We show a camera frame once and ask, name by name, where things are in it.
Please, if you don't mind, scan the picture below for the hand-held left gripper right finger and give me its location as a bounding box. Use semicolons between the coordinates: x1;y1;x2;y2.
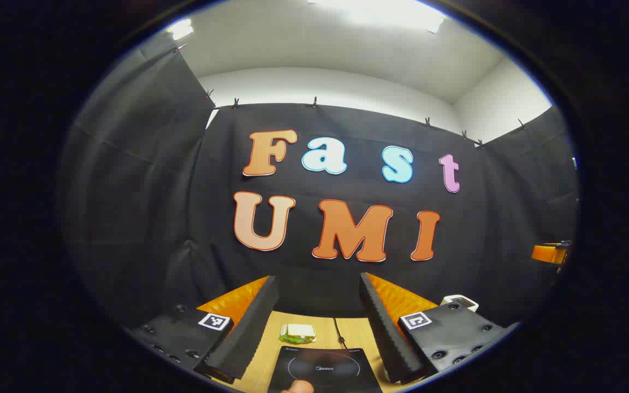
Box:
359;272;521;384

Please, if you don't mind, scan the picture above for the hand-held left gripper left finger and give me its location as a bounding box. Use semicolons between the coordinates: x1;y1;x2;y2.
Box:
126;276;280;384

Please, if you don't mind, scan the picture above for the black induction cooktop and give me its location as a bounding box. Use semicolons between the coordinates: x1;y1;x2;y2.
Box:
267;346;383;393

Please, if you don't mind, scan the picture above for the sandwich with lettuce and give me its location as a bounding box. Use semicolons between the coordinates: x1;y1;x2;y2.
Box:
280;324;317;344

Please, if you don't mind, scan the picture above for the black backdrop cloth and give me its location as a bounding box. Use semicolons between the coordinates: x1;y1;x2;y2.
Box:
58;35;580;328

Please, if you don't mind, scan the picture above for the row of black cloth clips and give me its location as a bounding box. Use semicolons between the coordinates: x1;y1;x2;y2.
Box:
173;44;528;148

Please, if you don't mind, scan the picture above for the large ceiling light panel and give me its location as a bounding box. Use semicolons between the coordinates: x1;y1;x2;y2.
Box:
308;0;447;34

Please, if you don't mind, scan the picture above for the small ceiling light panel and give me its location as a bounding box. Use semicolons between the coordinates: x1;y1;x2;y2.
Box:
167;19;195;41

